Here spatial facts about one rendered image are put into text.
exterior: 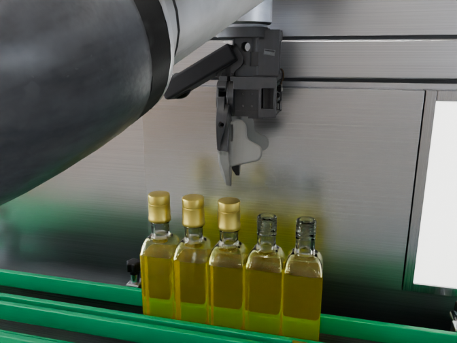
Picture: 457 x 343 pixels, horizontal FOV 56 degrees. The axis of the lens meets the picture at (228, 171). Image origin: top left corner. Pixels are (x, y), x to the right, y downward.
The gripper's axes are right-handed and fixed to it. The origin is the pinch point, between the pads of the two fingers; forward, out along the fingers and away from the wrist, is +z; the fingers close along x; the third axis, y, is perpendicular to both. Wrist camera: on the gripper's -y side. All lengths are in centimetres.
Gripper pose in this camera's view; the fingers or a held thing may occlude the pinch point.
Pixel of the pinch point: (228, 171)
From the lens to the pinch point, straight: 63.6
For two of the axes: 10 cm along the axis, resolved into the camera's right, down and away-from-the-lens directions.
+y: 9.7, 0.6, -2.2
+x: 2.2, -2.6, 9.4
